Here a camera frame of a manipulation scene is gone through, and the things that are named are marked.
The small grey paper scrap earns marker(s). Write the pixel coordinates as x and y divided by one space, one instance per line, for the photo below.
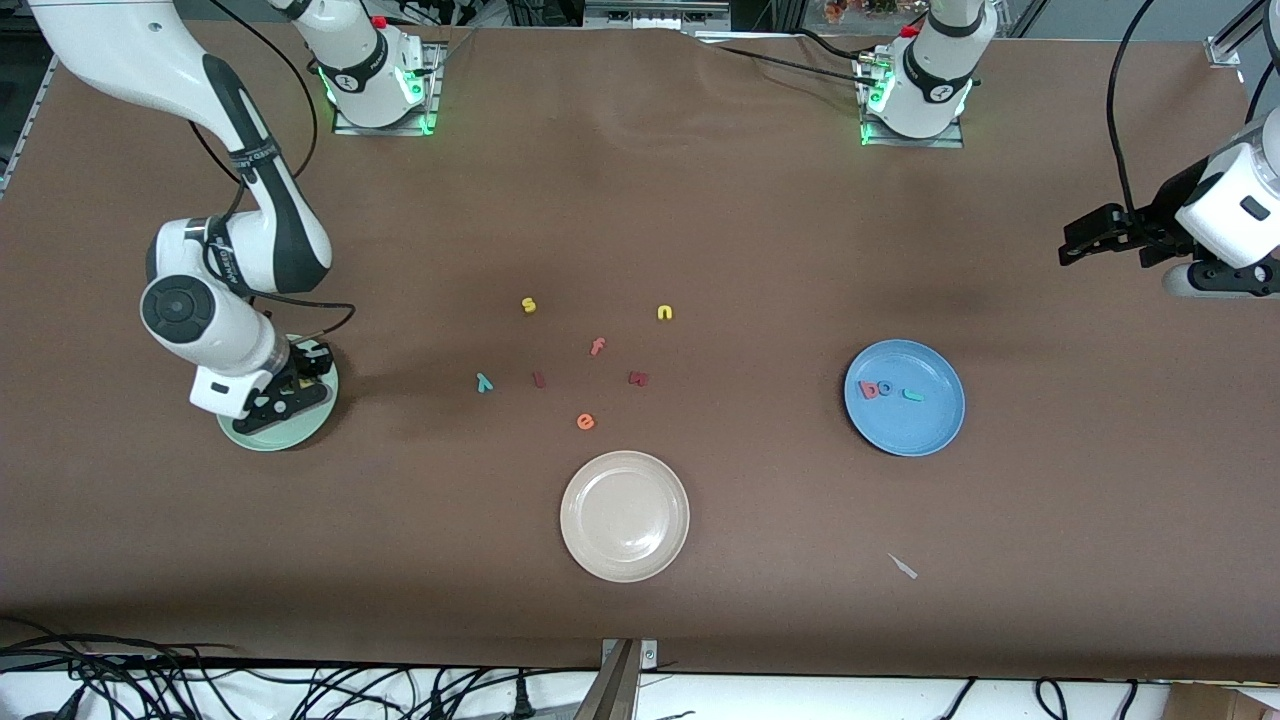
903 566

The metal table edge bracket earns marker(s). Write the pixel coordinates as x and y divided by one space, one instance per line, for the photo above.
648 655

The orange decoration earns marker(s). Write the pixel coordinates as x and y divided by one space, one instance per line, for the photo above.
860 8

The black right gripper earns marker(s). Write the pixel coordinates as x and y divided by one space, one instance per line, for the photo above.
297 361

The cardboard box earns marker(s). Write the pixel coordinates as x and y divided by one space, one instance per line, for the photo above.
1220 703

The teal foam letter y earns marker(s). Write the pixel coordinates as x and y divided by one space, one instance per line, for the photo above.
484 381

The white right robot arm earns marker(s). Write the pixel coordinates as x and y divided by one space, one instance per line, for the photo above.
120 50

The aluminium frame profile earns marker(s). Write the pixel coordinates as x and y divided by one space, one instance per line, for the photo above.
655 12

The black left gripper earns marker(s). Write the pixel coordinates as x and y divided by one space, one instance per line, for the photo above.
1163 214

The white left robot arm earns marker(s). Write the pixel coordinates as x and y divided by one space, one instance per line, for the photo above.
930 70

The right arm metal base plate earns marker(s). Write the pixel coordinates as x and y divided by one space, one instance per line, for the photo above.
430 100

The aluminium corner bracket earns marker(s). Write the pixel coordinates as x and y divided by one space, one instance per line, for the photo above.
1222 50

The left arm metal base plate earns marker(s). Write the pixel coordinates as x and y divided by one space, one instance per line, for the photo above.
950 140

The dark red foam letter w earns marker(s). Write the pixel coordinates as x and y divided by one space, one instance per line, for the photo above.
639 378

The brown table cover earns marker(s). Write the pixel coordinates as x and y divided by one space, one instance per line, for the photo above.
640 200

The green plate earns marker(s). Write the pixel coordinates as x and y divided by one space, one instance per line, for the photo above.
300 441

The beige plate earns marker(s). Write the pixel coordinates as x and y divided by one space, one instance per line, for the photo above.
625 516

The grey angled bar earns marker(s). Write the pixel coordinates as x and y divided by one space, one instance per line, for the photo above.
612 692

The blue plate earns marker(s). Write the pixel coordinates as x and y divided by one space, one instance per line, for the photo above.
915 425

